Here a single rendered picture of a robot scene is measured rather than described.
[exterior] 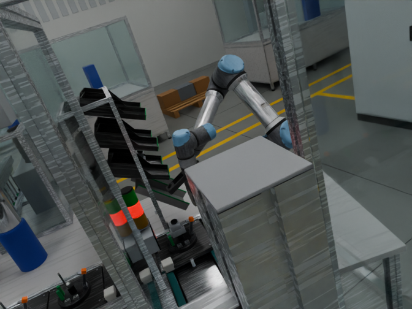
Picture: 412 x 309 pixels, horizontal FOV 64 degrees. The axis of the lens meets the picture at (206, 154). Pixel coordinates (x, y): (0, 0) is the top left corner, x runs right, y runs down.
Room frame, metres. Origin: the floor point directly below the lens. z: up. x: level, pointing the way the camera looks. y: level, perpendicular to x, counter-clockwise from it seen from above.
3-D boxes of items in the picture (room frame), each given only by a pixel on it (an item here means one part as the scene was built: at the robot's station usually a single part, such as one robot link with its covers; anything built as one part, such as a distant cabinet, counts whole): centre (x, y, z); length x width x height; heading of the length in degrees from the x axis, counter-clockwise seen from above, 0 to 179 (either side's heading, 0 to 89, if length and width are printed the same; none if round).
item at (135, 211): (1.02, 0.30, 1.33); 0.05 x 0.05 x 0.05
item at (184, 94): (6.86, -0.07, 0.20); 1.20 x 0.80 x 0.41; 112
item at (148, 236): (1.02, 0.30, 1.29); 0.12 x 0.05 x 0.25; 13
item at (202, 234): (1.23, 0.23, 0.96); 0.24 x 0.24 x 0.02; 13
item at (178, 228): (1.23, 0.24, 1.06); 0.08 x 0.04 x 0.07; 103
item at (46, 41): (1.01, 0.33, 1.46); 0.03 x 0.03 x 1.00; 13
